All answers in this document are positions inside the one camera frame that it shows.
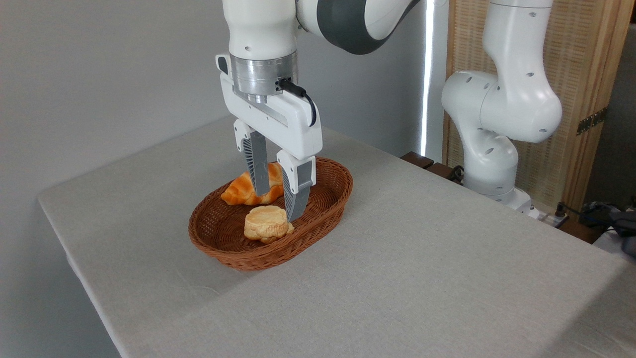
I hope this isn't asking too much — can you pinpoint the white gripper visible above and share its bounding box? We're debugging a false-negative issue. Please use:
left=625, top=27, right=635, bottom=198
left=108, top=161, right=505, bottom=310
left=216, top=54, right=324, bottom=223

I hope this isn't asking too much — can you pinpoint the pale round bread bun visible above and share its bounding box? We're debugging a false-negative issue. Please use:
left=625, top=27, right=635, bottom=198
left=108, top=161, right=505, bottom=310
left=243, top=205, right=295, bottom=245

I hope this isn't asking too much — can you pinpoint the orange croissant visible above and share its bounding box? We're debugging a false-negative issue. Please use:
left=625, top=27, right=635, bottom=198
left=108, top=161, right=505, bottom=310
left=221, top=162, right=285, bottom=207

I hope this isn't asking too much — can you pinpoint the brown wicker basket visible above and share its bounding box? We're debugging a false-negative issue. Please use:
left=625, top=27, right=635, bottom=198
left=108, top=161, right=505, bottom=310
left=188, top=156, right=354, bottom=272

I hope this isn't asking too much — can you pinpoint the dark brown wooden block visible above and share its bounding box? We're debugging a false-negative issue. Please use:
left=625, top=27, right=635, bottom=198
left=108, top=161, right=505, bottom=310
left=426, top=162, right=456, bottom=181
left=400, top=151, right=436, bottom=170

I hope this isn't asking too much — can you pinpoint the grey tablecloth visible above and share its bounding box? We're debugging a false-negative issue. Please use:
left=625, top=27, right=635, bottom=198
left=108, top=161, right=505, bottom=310
left=37, top=115, right=636, bottom=358

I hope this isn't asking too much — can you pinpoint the dark brown wooden board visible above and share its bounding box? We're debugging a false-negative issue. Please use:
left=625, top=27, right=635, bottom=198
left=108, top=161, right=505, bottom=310
left=557, top=218, right=605, bottom=245

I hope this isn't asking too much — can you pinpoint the brass screen hinge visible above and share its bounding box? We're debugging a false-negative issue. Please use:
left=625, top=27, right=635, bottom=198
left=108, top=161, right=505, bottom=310
left=576, top=106, right=608, bottom=136

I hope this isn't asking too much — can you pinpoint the wooden rattan folding screen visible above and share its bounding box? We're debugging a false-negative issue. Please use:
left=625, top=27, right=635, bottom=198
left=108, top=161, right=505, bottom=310
left=442, top=0, right=636, bottom=215

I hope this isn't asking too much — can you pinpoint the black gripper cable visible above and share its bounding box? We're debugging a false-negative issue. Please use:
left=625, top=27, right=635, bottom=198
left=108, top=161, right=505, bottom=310
left=278, top=77, right=318, bottom=128

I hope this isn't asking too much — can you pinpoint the dark grey cable bundle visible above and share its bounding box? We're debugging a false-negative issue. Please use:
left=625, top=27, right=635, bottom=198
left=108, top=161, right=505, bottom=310
left=579, top=200, right=636, bottom=258

